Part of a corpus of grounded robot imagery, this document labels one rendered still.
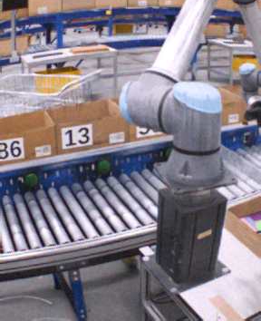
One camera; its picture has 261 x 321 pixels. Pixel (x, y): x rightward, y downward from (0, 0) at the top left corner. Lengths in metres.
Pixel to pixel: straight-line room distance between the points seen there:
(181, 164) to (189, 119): 0.14
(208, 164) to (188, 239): 0.26
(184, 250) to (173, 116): 0.44
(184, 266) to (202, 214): 0.21
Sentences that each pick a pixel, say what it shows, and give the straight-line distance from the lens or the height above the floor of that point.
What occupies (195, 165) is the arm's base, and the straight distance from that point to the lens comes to 1.22.
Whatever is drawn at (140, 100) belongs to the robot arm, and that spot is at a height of 1.37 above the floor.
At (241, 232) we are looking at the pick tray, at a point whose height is 0.80.
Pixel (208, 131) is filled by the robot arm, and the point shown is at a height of 1.32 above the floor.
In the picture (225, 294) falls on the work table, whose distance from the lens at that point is 1.43.
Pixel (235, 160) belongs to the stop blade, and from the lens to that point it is 2.35.
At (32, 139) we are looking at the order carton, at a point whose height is 1.00.
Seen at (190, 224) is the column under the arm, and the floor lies 1.03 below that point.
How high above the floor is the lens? 1.74
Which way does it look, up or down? 23 degrees down
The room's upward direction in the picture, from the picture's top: 1 degrees counter-clockwise
